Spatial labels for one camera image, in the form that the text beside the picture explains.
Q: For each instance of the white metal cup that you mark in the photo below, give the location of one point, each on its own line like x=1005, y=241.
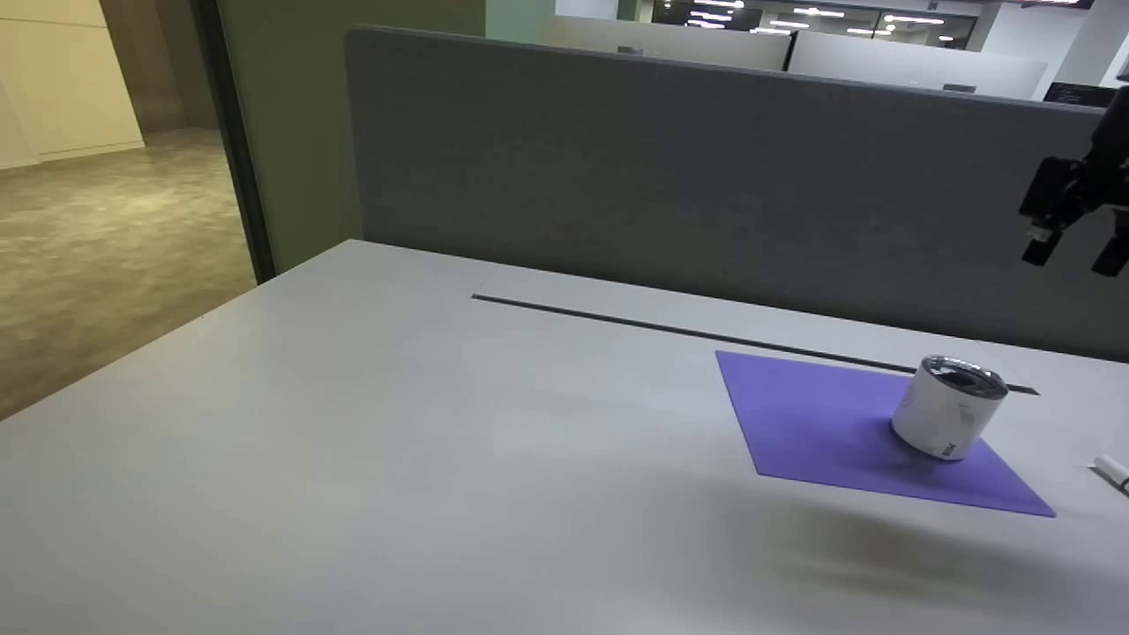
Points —
x=942, y=411

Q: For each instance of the purple square mat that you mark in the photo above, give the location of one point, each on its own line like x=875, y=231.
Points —
x=823, y=427

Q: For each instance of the small white object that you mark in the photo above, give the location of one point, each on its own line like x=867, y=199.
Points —
x=1112, y=475

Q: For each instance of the light grey background partition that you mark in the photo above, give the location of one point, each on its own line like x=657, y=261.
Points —
x=919, y=66
x=657, y=39

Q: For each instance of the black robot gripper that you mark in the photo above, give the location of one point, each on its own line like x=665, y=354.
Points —
x=1088, y=178

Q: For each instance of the dark door frame post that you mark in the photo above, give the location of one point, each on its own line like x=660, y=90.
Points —
x=233, y=130

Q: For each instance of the grey desk partition panel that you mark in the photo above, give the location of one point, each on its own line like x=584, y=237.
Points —
x=708, y=187

